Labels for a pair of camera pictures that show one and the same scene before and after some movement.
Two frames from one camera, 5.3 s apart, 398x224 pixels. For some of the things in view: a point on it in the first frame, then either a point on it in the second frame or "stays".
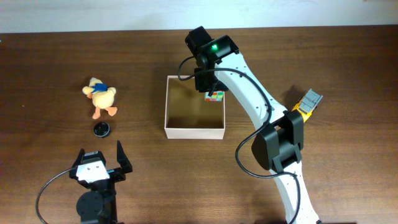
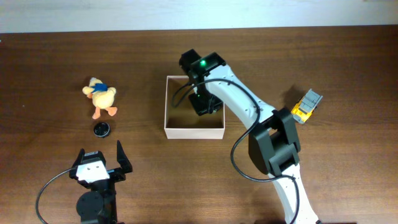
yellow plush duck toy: x=102 y=96 stays
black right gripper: x=205 y=83 to x=204 y=104
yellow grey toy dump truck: x=308 y=104 stays
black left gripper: x=120 y=173 stays
